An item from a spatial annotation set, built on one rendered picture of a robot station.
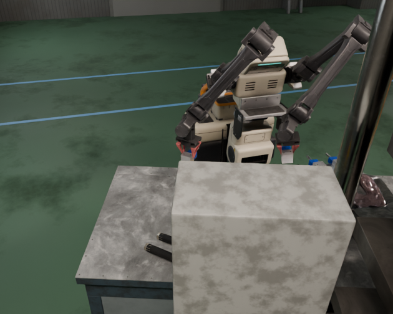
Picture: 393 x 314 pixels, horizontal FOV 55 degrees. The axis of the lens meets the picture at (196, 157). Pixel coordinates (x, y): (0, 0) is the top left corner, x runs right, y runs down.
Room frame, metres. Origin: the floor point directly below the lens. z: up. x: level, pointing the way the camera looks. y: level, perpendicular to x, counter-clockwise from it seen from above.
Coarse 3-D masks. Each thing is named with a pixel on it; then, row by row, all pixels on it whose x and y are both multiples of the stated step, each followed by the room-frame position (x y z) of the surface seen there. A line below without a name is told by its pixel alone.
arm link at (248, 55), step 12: (252, 48) 1.39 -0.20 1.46; (240, 60) 1.38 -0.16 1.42; (252, 60) 1.37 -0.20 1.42; (228, 72) 1.39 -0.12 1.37; (240, 72) 1.38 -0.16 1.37; (216, 84) 1.40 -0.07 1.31; (228, 84) 1.39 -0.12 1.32; (204, 96) 1.41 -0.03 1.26; (216, 96) 1.40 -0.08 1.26; (192, 108) 1.42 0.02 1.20; (204, 108) 1.41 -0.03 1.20
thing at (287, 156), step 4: (284, 148) 1.49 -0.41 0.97; (288, 148) 1.48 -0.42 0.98; (284, 152) 1.44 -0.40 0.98; (288, 152) 1.44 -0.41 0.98; (292, 152) 1.44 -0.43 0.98; (284, 156) 1.43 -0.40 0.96; (288, 156) 1.43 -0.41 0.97; (292, 156) 1.43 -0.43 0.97; (284, 160) 1.43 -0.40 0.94; (288, 160) 1.43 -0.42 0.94; (292, 160) 1.43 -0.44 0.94
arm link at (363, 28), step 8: (360, 16) 1.60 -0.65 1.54; (360, 24) 1.51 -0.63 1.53; (368, 24) 1.58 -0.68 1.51; (352, 32) 1.51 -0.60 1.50; (360, 32) 1.50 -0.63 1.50; (368, 32) 1.50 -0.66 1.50; (336, 40) 1.64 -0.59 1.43; (360, 40) 1.50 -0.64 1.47; (328, 48) 1.67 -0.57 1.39; (336, 48) 1.64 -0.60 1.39; (312, 56) 1.77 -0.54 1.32; (320, 56) 1.70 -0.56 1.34; (328, 56) 1.68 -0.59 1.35; (296, 64) 1.82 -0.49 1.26; (304, 64) 1.76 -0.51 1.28; (312, 64) 1.73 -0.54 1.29; (320, 64) 1.71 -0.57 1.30; (296, 72) 1.78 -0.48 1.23; (320, 72) 1.74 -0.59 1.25
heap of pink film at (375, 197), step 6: (366, 180) 1.33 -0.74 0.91; (372, 180) 1.33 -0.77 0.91; (366, 186) 1.30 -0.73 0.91; (372, 186) 1.30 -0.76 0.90; (366, 192) 1.28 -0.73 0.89; (372, 192) 1.27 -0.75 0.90; (378, 192) 1.27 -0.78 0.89; (354, 198) 1.23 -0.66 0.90; (360, 198) 1.23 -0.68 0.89; (366, 198) 1.24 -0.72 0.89; (372, 198) 1.22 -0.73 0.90; (378, 198) 1.23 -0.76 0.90; (354, 204) 1.21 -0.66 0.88; (360, 204) 1.19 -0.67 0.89; (366, 204) 1.19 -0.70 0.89; (372, 204) 1.19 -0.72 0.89; (378, 204) 1.19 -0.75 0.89; (384, 204) 1.21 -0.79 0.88
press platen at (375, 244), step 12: (360, 228) 0.63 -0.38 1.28; (372, 228) 0.63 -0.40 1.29; (384, 228) 0.63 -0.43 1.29; (360, 240) 0.62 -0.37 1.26; (372, 240) 0.59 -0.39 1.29; (384, 240) 0.59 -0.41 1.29; (372, 252) 0.56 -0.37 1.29; (384, 252) 0.56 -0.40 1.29; (372, 264) 0.54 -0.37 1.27; (384, 264) 0.52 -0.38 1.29; (372, 276) 0.53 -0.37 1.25; (384, 276) 0.49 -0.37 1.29; (384, 288) 0.48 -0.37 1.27; (384, 300) 0.46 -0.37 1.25
